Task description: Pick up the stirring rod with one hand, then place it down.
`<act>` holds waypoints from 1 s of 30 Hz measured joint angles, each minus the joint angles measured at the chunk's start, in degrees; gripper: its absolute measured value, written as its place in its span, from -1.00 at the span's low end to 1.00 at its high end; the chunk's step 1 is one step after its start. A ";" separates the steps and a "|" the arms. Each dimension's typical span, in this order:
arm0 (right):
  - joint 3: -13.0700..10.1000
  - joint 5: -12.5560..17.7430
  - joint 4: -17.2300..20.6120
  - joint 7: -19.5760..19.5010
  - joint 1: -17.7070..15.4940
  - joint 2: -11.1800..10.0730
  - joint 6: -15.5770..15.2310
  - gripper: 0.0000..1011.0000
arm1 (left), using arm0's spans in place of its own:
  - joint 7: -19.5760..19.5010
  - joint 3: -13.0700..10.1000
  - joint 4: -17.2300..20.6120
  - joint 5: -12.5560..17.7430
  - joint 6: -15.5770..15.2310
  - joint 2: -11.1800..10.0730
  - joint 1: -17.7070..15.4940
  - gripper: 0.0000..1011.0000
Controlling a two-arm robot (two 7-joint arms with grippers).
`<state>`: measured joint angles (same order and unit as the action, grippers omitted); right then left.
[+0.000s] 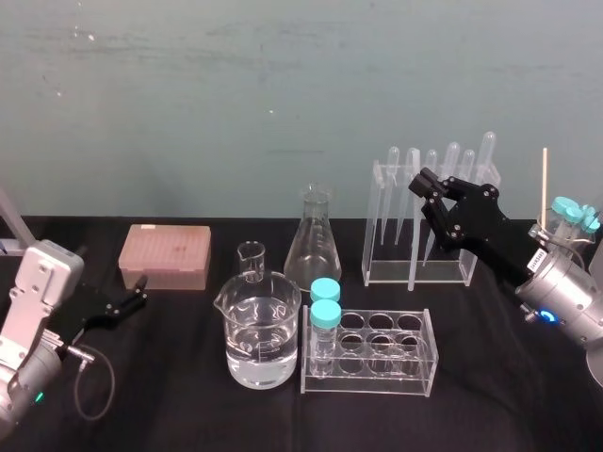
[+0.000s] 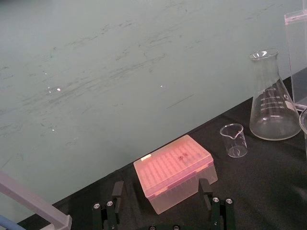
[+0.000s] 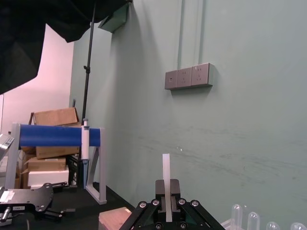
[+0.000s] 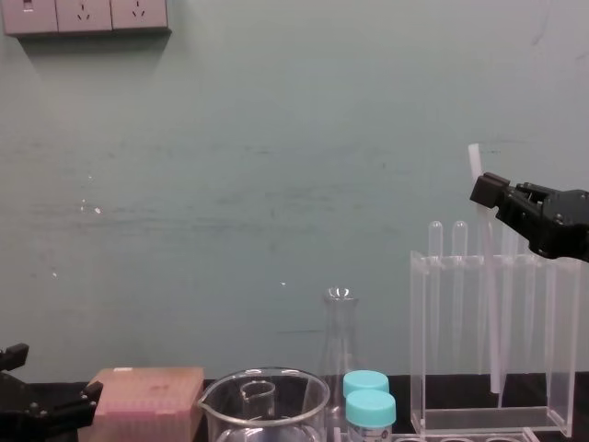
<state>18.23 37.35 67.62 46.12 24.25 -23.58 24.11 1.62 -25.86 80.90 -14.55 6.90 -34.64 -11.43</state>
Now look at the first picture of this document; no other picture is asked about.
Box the black table cloth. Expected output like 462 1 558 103
0 215 603 452

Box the grey metal stand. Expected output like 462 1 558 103
0 186 30 258

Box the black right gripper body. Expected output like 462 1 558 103
441 180 548 284

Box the large glass beaker with water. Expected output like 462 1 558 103
212 270 302 390

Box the thin wooden stirring rod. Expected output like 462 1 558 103
540 147 549 228

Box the pink pipette tip box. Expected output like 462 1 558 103
118 223 212 291

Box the clear glass conical flask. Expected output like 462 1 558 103
283 183 343 291

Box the clear glass rod holder beaker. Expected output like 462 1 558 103
527 218 595 265

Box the clear plastic transfer pipette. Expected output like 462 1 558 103
459 148 476 182
393 147 421 247
474 131 497 186
376 146 401 246
421 140 462 267
406 148 439 289

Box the clear acrylic tube rack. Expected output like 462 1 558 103
300 303 440 396

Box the teal capped clear bottle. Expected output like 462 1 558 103
549 196 583 246
578 203 600 236

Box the small clear glass beaker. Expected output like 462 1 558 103
236 241 266 283

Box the thin dark gripper cable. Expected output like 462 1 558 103
59 344 117 421

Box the clear acrylic pipette stand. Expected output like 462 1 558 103
361 158 502 287

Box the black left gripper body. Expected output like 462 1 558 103
55 284 124 345

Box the teal capped sample tube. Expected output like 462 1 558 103
309 277 341 303
309 299 343 378

